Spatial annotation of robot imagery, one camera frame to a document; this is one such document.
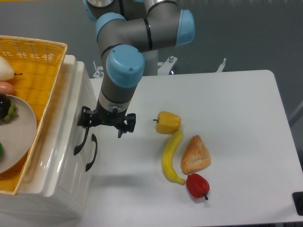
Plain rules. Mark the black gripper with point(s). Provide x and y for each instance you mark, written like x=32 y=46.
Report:
x=91 y=118

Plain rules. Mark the white drawer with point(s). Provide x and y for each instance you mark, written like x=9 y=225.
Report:
x=75 y=148

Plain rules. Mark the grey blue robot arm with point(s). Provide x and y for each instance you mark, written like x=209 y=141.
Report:
x=125 y=29

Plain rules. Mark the white drawer cabinet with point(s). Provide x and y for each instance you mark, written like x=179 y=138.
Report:
x=31 y=198

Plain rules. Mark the yellow bell pepper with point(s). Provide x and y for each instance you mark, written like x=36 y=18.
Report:
x=167 y=122

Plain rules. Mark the yellow banana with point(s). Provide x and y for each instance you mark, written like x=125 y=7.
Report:
x=167 y=159

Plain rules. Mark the yellow woven basket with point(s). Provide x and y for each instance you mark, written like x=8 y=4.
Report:
x=39 y=61

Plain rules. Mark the grey round plate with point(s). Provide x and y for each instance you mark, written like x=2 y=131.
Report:
x=17 y=135

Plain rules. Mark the triangular pastry bread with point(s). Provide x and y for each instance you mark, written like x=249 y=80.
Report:
x=196 y=156

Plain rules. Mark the green grape bunch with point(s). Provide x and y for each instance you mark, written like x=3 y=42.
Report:
x=10 y=113

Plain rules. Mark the dark purple eggplant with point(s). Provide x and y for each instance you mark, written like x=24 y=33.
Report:
x=5 y=104

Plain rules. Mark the pink sausage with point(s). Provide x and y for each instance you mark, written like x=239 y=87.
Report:
x=6 y=88

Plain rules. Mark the white pear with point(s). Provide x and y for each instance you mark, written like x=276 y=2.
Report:
x=6 y=71

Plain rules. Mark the green vegetable piece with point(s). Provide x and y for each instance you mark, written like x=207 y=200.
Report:
x=1 y=149

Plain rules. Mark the red bell pepper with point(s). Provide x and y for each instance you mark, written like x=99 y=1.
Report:
x=197 y=186

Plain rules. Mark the black corner device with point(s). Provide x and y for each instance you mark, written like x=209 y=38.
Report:
x=298 y=202

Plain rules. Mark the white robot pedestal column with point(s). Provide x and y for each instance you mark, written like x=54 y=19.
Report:
x=151 y=63

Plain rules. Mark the white metal base frame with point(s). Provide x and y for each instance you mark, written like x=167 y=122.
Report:
x=164 y=67

